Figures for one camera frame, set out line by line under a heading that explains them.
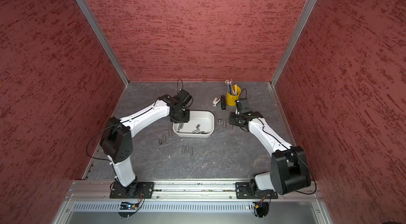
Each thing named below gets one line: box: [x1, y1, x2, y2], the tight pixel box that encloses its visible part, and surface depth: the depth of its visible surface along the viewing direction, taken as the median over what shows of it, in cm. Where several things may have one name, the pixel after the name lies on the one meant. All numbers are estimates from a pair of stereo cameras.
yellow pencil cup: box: [226, 85, 242, 107], surface depth 103 cm
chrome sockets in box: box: [177, 122, 205, 135], surface depth 97 cm
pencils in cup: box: [224, 79, 238, 96], surface depth 102 cm
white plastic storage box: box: [172, 110, 215, 138], surface depth 96 cm
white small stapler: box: [212, 97, 221, 107], surface depth 109 cm
